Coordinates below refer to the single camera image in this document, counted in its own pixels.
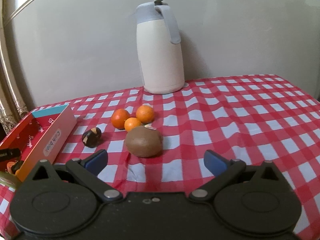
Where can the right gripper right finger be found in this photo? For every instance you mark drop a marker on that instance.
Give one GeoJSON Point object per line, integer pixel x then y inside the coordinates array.
{"type": "Point", "coordinates": [224, 172]}

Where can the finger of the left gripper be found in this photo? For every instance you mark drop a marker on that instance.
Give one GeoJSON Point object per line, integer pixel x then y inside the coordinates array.
{"type": "Point", "coordinates": [9, 153]}

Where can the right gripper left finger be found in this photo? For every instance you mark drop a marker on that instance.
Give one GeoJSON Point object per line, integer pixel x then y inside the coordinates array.
{"type": "Point", "coordinates": [86, 171]}

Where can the dark brown passion fruit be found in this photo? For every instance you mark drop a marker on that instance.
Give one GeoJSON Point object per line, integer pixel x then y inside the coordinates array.
{"type": "Point", "coordinates": [91, 137]}

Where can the small front orange mandarin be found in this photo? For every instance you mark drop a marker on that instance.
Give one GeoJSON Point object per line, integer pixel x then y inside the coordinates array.
{"type": "Point", "coordinates": [131, 123]}

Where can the brown kiwi fruit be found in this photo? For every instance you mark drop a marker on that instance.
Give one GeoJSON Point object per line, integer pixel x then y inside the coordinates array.
{"type": "Point", "coordinates": [144, 142]}

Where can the orange mandarin in box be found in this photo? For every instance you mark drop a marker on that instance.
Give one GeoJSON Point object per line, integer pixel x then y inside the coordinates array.
{"type": "Point", "coordinates": [9, 167]}

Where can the dark fruit in box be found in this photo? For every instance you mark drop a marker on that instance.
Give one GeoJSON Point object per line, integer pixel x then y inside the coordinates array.
{"type": "Point", "coordinates": [17, 165]}

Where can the colourful cardboard box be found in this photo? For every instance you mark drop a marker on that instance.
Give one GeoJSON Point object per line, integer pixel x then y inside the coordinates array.
{"type": "Point", "coordinates": [39, 135]}

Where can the beige satin curtain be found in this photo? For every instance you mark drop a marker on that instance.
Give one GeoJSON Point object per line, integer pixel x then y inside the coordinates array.
{"type": "Point", "coordinates": [13, 107]}

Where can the dark orange mandarin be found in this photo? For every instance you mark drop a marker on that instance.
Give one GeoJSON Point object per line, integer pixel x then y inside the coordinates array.
{"type": "Point", "coordinates": [119, 117]}

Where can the red white checkered tablecloth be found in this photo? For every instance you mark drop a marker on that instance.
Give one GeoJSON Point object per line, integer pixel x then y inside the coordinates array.
{"type": "Point", "coordinates": [252, 118]}

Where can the orange mandarin by jug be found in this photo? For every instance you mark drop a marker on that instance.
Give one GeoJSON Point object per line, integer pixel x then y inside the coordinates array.
{"type": "Point", "coordinates": [145, 114]}

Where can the cream grey thermos jug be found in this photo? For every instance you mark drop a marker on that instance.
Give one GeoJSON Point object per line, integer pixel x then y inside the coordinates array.
{"type": "Point", "coordinates": [159, 48]}

